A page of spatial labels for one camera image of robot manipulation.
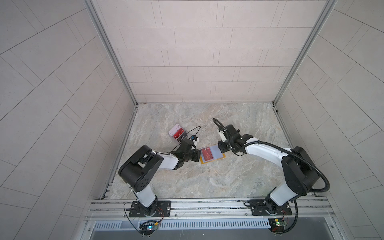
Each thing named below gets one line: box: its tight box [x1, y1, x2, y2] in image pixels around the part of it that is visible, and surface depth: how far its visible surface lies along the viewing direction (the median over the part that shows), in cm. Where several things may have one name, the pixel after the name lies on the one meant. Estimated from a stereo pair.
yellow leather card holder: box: [199, 144, 226, 164], surface depth 91 cm
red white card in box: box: [168, 123, 185, 140], surface depth 96 cm
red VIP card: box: [201, 147, 214, 162], surface depth 91 cm
